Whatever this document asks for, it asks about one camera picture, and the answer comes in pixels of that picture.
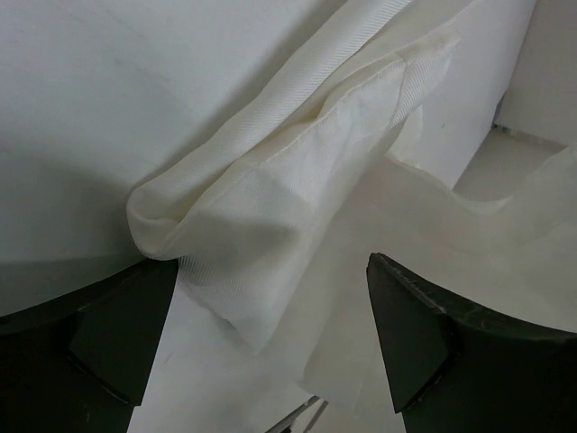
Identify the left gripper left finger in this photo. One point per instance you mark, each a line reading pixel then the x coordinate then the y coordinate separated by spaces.
pixel 82 362

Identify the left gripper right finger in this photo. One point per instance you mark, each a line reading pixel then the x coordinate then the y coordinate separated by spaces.
pixel 455 366

